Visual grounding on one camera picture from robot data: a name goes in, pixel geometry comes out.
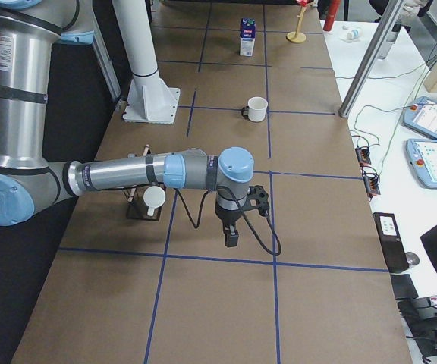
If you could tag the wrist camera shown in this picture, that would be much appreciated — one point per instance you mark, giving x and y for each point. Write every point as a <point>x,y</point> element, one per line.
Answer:
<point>258,199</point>

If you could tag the white mounting pillar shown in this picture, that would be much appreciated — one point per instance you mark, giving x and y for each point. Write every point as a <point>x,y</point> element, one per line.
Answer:
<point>149,99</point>

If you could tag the aluminium frame post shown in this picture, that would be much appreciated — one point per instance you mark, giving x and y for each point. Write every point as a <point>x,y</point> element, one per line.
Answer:
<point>384,26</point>

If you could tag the teach pendant far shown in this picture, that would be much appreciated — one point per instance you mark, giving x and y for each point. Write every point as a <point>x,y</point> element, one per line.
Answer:
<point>421,116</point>

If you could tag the teach pendant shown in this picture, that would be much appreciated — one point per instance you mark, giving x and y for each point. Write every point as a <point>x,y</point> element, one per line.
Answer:
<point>421,116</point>
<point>422,156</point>

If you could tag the blue milk carton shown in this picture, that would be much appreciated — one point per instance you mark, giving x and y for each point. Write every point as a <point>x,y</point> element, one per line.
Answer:
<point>247,36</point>

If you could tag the small white blue bottle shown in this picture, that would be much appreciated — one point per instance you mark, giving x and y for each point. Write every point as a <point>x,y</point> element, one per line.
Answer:
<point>354,34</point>

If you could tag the white smiley mug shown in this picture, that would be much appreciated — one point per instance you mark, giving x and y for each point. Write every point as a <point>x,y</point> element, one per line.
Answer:
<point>255,110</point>

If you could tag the wooden mug tree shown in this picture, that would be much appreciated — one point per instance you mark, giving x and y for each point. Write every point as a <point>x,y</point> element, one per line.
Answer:
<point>297,36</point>

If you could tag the teach pendant near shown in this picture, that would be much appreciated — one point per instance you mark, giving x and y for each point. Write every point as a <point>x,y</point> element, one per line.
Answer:
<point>422,156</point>

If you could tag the orange circuit board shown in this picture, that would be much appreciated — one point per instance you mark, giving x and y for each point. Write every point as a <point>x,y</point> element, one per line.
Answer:
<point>371,183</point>
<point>363,155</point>

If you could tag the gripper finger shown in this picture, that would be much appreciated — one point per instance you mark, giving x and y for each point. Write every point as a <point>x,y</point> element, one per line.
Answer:
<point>227,235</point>
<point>233,236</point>

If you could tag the black box device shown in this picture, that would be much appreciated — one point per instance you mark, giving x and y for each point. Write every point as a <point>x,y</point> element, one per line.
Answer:
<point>390,241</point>

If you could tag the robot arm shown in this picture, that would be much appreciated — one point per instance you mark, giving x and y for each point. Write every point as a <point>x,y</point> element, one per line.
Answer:
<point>30,184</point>

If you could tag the white ribbed HOME mug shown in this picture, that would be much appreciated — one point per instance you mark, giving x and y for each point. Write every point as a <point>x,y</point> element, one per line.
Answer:
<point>154,197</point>

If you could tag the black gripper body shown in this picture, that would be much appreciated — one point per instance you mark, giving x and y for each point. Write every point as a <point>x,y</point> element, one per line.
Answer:
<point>227,217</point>

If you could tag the red bottle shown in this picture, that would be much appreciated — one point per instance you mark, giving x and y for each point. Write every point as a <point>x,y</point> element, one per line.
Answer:
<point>333,8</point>

